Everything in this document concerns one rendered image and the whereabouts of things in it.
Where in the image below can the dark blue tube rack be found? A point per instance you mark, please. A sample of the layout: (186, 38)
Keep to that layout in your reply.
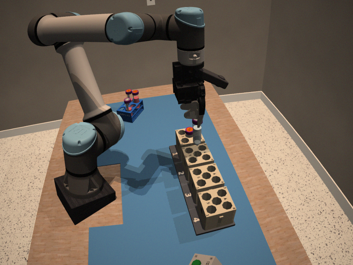
(126, 116)

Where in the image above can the blue bench mat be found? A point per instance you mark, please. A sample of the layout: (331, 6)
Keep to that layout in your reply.
(157, 228)

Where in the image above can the tan bucket adapter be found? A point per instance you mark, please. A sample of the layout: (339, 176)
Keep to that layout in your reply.
(216, 208)
(195, 156)
(204, 178)
(183, 141)

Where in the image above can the clear graduated tube with yellow liquid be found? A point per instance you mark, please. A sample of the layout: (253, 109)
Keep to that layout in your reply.
(189, 132)

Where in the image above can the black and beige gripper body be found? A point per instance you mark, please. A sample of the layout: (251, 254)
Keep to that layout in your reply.
(186, 86)

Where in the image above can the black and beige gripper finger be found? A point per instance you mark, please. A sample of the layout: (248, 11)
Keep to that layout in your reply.
(185, 106)
(197, 110)

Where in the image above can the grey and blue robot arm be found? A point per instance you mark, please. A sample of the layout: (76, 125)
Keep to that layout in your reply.
(102, 128)

